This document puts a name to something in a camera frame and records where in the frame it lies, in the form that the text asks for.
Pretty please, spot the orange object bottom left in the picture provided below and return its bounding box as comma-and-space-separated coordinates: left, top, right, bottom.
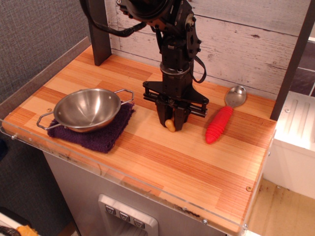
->
16, 225, 39, 236

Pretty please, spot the clear acrylic table guard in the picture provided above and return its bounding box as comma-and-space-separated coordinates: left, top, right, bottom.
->
1, 39, 276, 236

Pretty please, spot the red-handled metal spoon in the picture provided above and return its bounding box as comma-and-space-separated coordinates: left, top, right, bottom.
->
205, 86, 247, 144

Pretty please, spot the dark right shelf post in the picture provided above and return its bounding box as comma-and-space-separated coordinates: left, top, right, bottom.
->
270, 0, 315, 121

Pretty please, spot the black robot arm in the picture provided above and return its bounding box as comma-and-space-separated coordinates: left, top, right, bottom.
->
117, 0, 209, 131

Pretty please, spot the small steel two-handled pan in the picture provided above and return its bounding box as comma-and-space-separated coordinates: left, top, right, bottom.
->
36, 88, 134, 133

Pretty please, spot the silver dispenser button panel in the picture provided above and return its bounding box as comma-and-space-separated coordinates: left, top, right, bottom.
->
98, 194, 159, 236

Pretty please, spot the white toy sink unit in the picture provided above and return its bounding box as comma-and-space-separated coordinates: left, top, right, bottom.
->
263, 92, 315, 198

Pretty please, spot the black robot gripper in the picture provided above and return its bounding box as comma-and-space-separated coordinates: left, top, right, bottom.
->
143, 66, 209, 130

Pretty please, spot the purple folded cloth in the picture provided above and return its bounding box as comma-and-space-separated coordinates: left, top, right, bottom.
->
47, 103, 135, 153

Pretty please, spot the tan toy chicken leg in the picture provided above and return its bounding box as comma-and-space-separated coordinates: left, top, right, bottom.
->
164, 119, 176, 132

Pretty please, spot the grey toy fridge cabinet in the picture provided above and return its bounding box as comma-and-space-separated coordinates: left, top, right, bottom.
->
44, 153, 224, 236

